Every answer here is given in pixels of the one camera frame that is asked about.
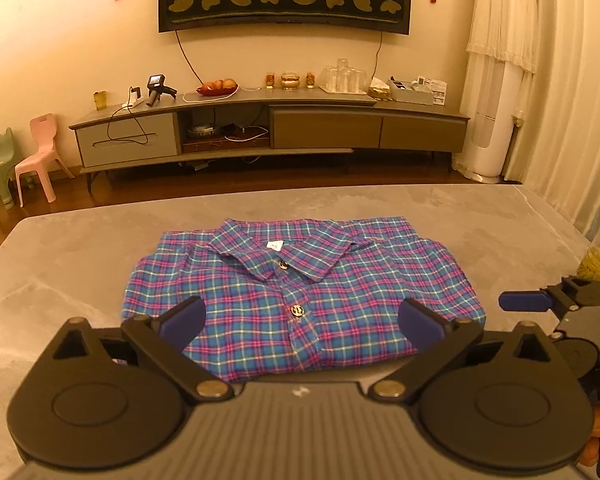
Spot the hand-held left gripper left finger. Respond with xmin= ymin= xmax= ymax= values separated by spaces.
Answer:
xmin=52 ymin=296 xmax=235 ymax=404

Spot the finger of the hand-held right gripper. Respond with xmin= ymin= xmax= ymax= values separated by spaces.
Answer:
xmin=498 ymin=276 xmax=600 ymax=312

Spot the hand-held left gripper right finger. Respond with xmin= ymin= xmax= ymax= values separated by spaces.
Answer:
xmin=366 ymin=298 xmax=558 ymax=405

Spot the blue plaid shirt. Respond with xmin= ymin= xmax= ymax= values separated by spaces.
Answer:
xmin=121 ymin=216 xmax=487 ymax=383

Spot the glass jar with yellow contents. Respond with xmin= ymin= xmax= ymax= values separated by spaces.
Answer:
xmin=577 ymin=245 xmax=600 ymax=283

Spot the white standing air conditioner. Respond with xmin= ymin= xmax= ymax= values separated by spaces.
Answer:
xmin=451 ymin=52 xmax=523 ymax=183

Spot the white curtain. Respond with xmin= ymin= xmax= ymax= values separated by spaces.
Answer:
xmin=520 ymin=0 xmax=600 ymax=241

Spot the grey television cabinet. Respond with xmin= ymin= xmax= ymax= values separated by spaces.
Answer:
xmin=69 ymin=87 xmax=472 ymax=192

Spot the black gripper tool with screen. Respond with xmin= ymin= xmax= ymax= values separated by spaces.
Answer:
xmin=145 ymin=74 xmax=177 ymax=108

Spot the grey organizer box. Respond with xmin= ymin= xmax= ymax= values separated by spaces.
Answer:
xmin=387 ymin=77 xmax=436 ymax=106

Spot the pink plastic child chair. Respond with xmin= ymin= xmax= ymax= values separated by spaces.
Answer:
xmin=14 ymin=113 xmax=76 ymax=208

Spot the red plate of fruit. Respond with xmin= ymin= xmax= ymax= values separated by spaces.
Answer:
xmin=196 ymin=78 xmax=240 ymax=97

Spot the tray of clear glasses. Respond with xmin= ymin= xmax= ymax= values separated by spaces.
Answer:
xmin=319 ymin=58 xmax=370 ymax=95

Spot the white lace cover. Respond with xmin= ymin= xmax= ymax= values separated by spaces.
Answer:
xmin=466 ymin=0 xmax=540 ymax=75

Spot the black power cable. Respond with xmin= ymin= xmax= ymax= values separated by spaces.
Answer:
xmin=106 ymin=105 xmax=150 ymax=145

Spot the black television cable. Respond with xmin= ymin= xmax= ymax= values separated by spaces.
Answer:
xmin=174 ymin=30 xmax=206 ymax=86
xmin=372 ymin=32 xmax=384 ymax=81

